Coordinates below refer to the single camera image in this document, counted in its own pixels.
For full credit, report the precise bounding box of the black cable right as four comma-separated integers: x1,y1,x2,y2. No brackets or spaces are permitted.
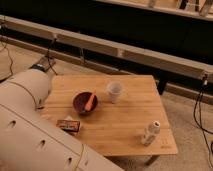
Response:
193,79,213,168

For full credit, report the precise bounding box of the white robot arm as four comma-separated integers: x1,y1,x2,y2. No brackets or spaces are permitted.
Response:
0,69,123,171

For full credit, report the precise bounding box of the wooden table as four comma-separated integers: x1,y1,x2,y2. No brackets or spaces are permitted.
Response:
41,75,178,156

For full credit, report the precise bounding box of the dark brown bowl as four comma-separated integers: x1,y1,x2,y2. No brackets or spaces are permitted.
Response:
73,92,98,115

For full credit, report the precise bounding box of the black cable left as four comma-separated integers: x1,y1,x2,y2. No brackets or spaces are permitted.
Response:
44,37,59,76

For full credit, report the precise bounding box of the dark rectangular eraser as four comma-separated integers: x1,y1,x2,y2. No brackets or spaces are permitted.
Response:
56,120,80,132

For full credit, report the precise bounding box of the dark blue floor box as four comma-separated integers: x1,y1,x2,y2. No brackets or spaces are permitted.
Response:
30,64,45,72

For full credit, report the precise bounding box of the black cable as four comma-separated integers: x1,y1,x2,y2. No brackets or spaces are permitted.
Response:
44,37,59,76
193,79,213,168

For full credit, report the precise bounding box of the white sponge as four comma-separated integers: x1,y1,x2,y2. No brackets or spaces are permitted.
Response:
65,116,82,134

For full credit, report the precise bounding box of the translucent plastic cup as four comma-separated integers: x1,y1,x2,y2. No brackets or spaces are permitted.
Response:
107,81,123,104

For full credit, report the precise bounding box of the orange carrot toy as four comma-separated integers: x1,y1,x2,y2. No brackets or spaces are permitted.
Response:
84,91,96,111

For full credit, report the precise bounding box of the white plastic bottle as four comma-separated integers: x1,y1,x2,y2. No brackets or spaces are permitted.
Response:
141,121,160,146

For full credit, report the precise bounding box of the long metal rail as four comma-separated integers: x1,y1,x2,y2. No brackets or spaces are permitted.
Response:
0,14,213,78

